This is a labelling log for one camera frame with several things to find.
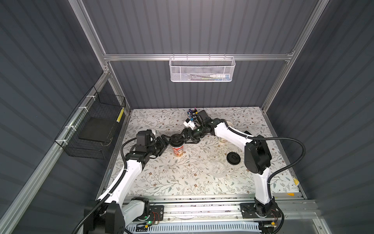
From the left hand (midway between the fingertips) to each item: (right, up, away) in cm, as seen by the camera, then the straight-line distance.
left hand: (172, 142), depth 80 cm
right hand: (+6, 0, +4) cm, 7 cm away
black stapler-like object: (+50, +5, +22) cm, 55 cm away
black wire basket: (-42, +6, -7) cm, 43 cm away
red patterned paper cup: (+3, -6, +6) cm, 9 cm away
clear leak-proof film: (+26, -18, +9) cm, 33 cm away
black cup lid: (+2, 0, +1) cm, 2 cm away
